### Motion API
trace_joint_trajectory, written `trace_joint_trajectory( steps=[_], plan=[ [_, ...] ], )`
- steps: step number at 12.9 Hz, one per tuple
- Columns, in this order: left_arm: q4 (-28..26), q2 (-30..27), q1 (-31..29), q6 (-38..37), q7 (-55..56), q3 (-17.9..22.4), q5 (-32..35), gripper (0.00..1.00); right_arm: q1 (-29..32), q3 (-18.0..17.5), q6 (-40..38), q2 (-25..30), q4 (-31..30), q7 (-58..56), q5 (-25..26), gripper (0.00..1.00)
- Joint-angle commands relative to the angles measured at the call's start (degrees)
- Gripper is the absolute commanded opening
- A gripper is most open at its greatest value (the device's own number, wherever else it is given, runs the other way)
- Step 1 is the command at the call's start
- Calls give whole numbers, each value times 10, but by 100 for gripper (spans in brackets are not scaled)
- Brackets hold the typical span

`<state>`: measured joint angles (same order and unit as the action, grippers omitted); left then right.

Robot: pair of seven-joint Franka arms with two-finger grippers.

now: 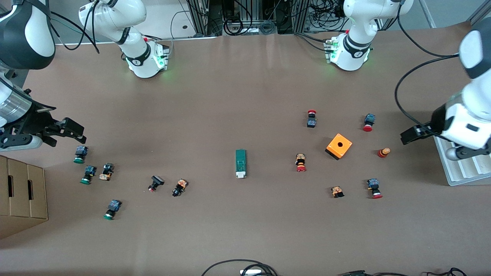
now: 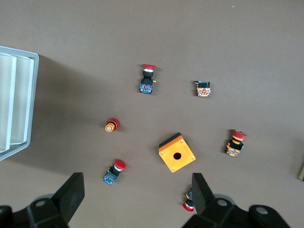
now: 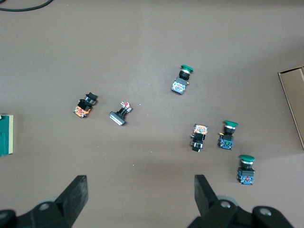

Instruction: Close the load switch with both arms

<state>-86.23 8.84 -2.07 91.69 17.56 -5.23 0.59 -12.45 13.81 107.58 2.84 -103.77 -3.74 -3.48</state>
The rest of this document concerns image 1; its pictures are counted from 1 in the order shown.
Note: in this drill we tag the white grey compartment tray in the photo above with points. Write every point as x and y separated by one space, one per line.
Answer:
464 172

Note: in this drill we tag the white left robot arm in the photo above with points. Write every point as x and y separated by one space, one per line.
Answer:
356 23

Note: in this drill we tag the black push button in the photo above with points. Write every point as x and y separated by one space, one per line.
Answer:
157 180

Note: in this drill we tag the brown cardboard box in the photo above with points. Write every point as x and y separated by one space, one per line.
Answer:
23 207

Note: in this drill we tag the red orange button cap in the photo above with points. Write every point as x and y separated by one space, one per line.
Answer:
383 153

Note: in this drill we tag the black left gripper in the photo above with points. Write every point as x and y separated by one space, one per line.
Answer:
436 119

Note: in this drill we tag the aluminium equipment rack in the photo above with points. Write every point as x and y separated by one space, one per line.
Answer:
203 19

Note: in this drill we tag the green push button blue block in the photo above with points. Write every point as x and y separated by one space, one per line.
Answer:
81 151
114 206
89 170

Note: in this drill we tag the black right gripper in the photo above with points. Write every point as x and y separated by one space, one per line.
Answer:
33 119

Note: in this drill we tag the black button orange contact block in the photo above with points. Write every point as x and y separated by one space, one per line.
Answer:
181 186

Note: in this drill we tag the orange button enclosure box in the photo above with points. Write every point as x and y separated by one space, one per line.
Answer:
333 148

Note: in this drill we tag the black holder orange contact block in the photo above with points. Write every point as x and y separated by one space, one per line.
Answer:
106 174

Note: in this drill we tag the red mushroom button blue block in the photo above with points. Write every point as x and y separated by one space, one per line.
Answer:
369 119
373 184

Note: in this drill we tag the red button black base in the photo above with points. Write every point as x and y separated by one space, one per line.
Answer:
311 122

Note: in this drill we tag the red yellow emergency stop button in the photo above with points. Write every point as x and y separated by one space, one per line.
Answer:
300 159

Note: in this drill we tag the white plug connector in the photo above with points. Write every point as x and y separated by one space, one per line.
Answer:
251 272

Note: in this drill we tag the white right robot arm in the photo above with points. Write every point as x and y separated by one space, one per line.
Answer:
115 15

